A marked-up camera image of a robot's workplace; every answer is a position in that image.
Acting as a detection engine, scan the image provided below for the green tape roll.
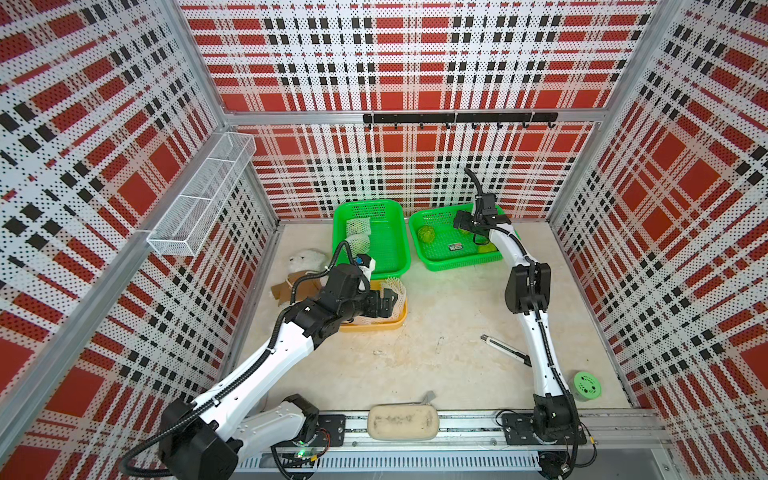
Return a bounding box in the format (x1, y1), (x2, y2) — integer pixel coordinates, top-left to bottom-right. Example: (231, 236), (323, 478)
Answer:
(571, 371), (602, 401)

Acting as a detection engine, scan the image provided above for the black hook rail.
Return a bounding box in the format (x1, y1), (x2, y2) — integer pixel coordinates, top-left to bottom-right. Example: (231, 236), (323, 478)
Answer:
(362, 111), (559, 126)

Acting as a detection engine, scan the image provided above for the empty green plastic basket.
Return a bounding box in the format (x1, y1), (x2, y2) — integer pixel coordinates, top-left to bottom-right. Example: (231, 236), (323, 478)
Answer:
(331, 199), (411, 280)

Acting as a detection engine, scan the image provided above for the beige sponge block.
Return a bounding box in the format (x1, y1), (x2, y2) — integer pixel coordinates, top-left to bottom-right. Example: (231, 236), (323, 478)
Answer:
(367, 404), (440, 441)

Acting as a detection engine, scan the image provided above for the clear wall shelf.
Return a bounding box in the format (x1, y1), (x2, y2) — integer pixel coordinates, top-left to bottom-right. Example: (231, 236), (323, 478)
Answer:
(147, 132), (255, 257)

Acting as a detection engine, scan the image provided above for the white teddy bear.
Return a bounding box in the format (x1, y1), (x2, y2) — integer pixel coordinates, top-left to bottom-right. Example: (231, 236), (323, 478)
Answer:
(271, 249), (328, 306)

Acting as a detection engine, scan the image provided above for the black pen tool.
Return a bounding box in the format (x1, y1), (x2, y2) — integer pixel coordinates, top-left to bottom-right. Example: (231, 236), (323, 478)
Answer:
(480, 334), (532, 367)

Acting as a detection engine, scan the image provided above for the foam nets pile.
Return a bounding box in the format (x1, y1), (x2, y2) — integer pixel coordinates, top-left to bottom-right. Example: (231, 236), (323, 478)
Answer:
(355, 278), (407, 325)

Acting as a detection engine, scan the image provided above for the green basket with fruit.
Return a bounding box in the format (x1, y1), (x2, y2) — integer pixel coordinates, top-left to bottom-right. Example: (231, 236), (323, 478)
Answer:
(409, 204), (502, 272)

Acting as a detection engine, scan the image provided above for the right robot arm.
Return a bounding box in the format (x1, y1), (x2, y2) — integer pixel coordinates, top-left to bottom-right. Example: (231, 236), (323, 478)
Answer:
(453, 168), (580, 444)

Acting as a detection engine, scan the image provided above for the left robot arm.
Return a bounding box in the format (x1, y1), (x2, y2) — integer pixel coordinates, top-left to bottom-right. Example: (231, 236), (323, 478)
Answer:
(118, 241), (398, 479)

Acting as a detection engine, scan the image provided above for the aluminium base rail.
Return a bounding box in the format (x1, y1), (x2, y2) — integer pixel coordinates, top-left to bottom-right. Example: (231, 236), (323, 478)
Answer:
(198, 402), (682, 479)

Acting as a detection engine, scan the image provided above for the yellow plastic bowl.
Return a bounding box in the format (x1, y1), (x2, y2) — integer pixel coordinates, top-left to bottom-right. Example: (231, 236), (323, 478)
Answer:
(340, 278), (408, 333)

